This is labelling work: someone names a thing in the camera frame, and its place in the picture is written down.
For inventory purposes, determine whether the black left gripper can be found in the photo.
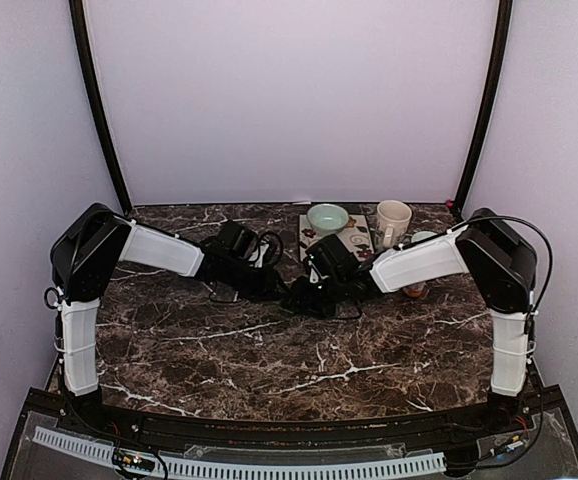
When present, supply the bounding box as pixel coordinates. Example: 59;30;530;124
224;257;288;303

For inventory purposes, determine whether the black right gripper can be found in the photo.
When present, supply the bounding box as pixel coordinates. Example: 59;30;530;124
281;273;346;320

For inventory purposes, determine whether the orange grey-capped pill bottle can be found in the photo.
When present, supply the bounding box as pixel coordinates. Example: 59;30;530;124
402;282;426;298

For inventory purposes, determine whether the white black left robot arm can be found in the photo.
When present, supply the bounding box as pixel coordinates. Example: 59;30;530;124
44;203;288;397

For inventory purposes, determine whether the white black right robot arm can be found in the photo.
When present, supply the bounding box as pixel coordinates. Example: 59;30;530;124
282;208;540;434

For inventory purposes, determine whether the floral square ceramic plate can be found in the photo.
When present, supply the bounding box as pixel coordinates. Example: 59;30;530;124
297;213;376;262

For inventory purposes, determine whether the plain teal ceramic bowl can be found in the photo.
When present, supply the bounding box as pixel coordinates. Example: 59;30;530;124
306;203;349;237

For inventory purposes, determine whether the cream floral ceramic mug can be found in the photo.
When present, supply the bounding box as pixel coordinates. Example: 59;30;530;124
375;200;412;252

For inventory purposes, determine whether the teal ribbed small bowl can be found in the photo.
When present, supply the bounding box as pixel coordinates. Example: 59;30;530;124
410;231;436;243

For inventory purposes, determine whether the left circuit board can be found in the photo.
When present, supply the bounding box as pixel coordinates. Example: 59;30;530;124
112;449;156;472

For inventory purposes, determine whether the circuit board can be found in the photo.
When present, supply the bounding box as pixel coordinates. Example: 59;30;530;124
112;449;156;472
489;435;528;457

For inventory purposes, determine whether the right circuit board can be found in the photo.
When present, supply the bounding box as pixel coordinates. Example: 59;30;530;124
489;435;528;457

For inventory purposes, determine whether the white slotted cable duct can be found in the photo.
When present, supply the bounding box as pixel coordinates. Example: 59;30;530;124
32;426;446;479

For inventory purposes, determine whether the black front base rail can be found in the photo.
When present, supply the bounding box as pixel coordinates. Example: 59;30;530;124
2;386;578;479

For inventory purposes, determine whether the black right corner post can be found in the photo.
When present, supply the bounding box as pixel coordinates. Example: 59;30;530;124
449;0;513;219

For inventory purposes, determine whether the black corner post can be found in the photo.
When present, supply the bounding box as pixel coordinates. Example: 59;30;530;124
449;0;513;219
68;0;133;213

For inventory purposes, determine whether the black left corner post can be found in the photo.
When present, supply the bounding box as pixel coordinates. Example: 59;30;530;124
68;0;133;213

